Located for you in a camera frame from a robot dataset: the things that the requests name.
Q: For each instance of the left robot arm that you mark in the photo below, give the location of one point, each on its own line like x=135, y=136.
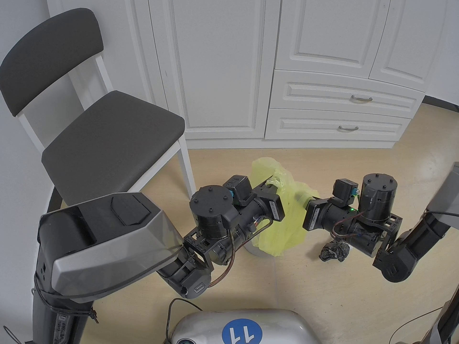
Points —
x=107, y=242

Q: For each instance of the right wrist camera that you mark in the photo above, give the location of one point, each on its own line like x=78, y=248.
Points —
x=345, y=190

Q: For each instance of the white trash bin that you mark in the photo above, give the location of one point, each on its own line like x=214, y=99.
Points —
x=252, y=251

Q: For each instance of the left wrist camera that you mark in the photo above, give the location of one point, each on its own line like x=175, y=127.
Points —
x=240, y=186

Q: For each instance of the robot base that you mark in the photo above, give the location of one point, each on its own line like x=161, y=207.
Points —
x=287, y=328

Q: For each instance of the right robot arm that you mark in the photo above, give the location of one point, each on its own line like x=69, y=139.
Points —
x=380, y=195

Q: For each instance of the white chair dark grey seat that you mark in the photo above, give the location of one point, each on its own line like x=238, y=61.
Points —
x=107, y=138

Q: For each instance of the yellow plastic bag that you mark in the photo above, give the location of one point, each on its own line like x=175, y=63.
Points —
x=283, y=228

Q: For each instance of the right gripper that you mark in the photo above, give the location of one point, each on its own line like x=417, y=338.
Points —
x=330, y=217

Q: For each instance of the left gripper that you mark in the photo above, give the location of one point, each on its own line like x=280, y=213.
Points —
x=258, y=211

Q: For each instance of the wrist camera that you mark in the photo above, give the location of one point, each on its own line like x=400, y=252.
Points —
x=345, y=190
x=240, y=186

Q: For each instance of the white wardrobe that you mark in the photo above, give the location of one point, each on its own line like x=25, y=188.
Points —
x=215, y=48

